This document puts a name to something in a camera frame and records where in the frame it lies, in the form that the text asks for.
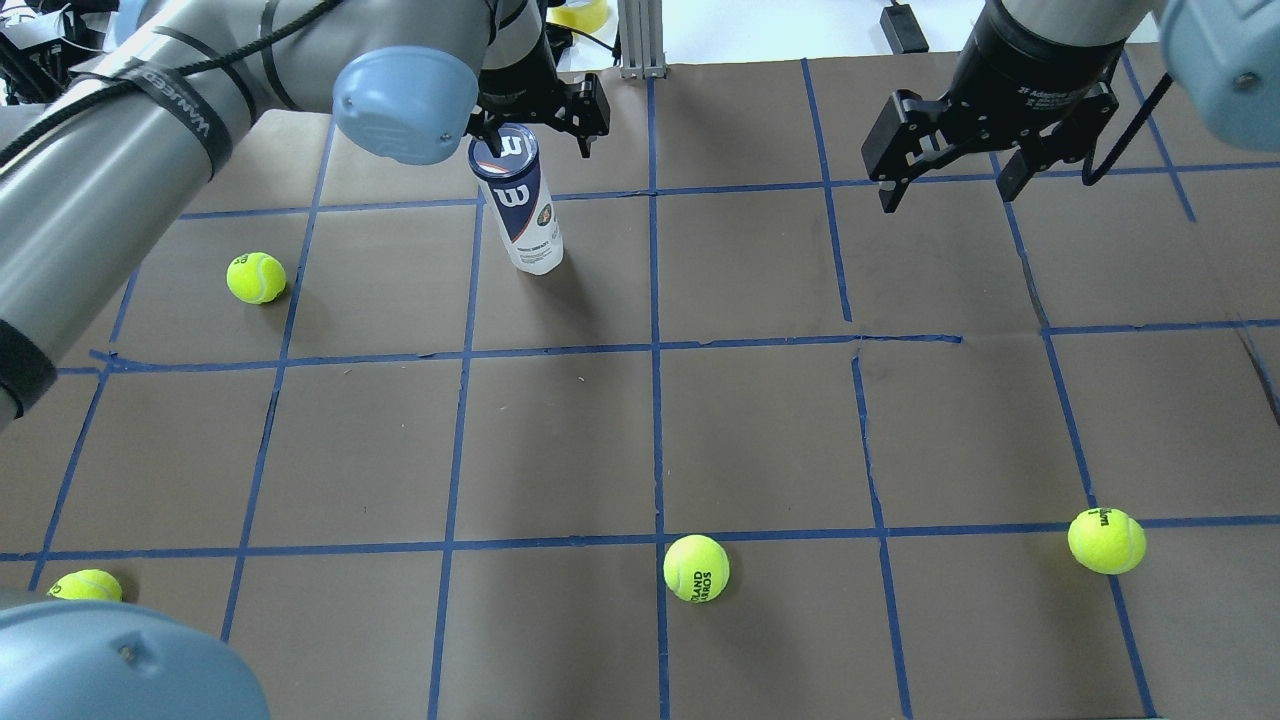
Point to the tennis ball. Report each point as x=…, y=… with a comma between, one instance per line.
x=256, y=278
x=87, y=584

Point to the tennis ball far right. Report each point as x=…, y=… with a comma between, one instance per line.
x=256, y=278

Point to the white blue tennis ball can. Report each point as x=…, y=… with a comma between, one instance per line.
x=519, y=198

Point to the aluminium frame post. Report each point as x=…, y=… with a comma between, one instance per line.
x=641, y=32

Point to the tennis ball near arm base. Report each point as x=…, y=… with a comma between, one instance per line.
x=1108, y=541

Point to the tennis ball far left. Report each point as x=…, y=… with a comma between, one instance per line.
x=87, y=584

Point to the black power adapter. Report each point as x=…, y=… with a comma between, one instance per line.
x=902, y=29

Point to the yellow tape roll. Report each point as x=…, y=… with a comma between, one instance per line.
x=587, y=16

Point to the tennis ball middle grid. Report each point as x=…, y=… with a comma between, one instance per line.
x=696, y=568

